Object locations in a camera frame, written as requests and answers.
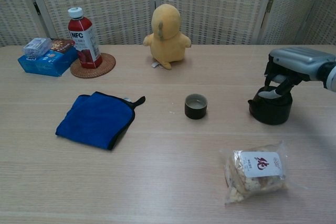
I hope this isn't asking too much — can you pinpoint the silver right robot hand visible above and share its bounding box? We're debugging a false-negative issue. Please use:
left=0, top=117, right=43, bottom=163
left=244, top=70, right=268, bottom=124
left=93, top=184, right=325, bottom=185
left=258, top=47, right=336, bottom=100

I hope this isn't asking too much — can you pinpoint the black round object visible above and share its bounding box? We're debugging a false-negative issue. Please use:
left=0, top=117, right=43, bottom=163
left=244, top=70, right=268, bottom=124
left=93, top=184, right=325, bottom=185
left=247, top=86, right=293, bottom=125

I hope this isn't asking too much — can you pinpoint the woven folding screen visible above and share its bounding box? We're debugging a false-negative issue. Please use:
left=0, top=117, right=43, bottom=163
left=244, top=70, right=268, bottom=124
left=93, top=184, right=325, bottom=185
left=0, top=0, right=336, bottom=48

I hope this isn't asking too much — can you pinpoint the clear bag of snacks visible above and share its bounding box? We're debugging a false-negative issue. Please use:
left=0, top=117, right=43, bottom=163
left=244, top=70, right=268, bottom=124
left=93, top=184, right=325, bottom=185
left=219, top=140, right=289, bottom=205

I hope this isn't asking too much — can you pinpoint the yellow plush duck toy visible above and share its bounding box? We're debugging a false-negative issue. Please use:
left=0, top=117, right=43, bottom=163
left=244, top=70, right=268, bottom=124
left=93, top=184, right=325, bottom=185
left=143, top=3, right=192, bottom=70

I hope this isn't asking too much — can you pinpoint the round woven rattan coaster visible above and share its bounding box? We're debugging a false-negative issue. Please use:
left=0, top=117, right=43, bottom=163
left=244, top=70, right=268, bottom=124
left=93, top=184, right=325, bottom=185
left=69, top=52, right=117, bottom=79

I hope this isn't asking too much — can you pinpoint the blue microfiber cloth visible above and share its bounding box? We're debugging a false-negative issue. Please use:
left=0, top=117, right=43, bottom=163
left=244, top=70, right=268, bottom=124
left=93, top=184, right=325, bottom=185
left=55, top=91, right=146, bottom=151

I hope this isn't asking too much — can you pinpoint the red juice bottle white cap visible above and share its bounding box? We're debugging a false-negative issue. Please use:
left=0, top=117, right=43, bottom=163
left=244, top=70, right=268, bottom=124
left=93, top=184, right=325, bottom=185
left=67, top=7, right=103, bottom=69

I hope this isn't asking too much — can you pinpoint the brown cookie box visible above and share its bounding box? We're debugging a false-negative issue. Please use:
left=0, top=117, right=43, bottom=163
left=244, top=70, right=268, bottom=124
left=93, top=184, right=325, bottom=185
left=49, top=38, right=76, bottom=51

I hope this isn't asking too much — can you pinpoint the blue snack box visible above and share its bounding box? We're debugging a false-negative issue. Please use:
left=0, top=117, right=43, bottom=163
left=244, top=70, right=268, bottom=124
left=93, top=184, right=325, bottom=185
left=17, top=47, right=79, bottom=78

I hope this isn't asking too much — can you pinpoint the small clear plastic box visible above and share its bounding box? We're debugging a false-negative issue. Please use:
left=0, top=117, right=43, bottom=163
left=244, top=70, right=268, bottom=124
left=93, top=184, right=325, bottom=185
left=22, top=37, right=53, bottom=58

